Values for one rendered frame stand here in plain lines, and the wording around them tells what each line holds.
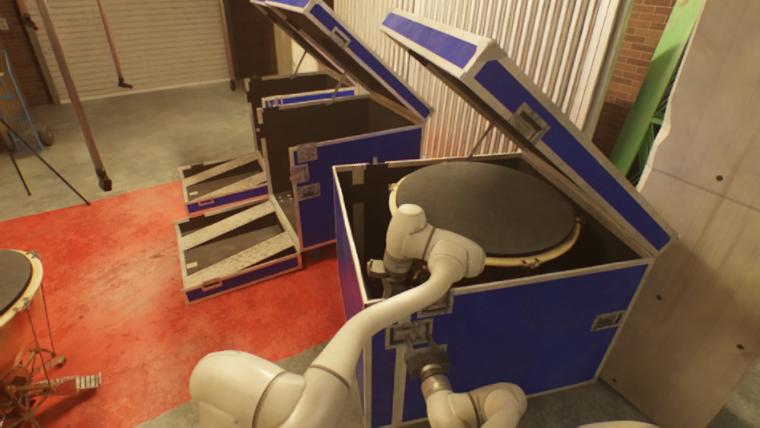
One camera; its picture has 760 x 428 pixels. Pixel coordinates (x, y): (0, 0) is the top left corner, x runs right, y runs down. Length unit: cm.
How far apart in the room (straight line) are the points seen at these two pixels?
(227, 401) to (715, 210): 176
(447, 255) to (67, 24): 759
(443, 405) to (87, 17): 769
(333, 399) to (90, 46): 767
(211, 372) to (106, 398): 171
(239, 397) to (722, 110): 176
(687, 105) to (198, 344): 268
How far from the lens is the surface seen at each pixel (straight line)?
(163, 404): 244
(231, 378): 89
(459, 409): 126
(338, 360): 88
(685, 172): 190
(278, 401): 84
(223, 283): 279
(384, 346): 148
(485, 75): 102
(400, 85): 259
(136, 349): 274
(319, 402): 84
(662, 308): 217
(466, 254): 109
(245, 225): 328
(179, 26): 812
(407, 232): 109
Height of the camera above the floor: 189
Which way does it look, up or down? 30 degrees down
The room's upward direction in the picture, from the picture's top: 1 degrees clockwise
